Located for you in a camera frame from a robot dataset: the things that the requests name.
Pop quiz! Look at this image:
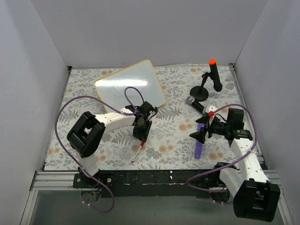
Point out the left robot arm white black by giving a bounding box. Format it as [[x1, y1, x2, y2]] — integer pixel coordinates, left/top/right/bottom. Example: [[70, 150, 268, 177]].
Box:
[[67, 101, 158, 188]]

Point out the yellow framed whiteboard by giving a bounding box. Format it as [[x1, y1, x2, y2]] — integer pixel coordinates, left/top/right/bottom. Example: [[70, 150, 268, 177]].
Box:
[[94, 60, 167, 110]]

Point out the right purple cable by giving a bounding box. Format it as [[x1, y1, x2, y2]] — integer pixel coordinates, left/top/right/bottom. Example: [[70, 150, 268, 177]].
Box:
[[186, 104, 258, 205]]

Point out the black microphone stand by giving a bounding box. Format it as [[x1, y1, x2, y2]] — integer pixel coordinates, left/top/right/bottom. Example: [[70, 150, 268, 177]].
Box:
[[190, 72, 210, 102]]

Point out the purple toy microphone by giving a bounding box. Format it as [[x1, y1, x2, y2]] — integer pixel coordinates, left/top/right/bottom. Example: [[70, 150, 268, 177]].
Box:
[[194, 123, 204, 159]]

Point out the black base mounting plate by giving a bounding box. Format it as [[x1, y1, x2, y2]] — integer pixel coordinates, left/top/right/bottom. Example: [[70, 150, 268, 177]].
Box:
[[72, 169, 231, 202]]

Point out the red white marker pen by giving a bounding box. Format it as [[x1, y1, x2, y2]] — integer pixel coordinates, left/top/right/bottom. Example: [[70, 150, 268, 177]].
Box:
[[131, 139, 146, 163]]

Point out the aluminium frame rail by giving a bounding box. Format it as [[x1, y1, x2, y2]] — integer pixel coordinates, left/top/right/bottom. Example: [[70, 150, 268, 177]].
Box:
[[30, 171, 79, 191]]

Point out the black microphone silver head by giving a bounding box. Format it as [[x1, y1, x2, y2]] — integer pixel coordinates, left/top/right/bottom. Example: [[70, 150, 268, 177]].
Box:
[[186, 96, 205, 114]]

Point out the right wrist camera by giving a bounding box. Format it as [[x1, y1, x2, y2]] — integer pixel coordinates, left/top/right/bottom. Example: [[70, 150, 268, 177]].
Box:
[[203, 105, 217, 125]]

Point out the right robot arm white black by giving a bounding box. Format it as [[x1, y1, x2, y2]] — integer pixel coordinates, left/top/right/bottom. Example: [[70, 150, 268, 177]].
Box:
[[190, 106, 280, 222]]

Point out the floral table mat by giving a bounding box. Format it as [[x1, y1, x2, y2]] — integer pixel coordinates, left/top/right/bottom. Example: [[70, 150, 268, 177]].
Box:
[[44, 65, 263, 171]]

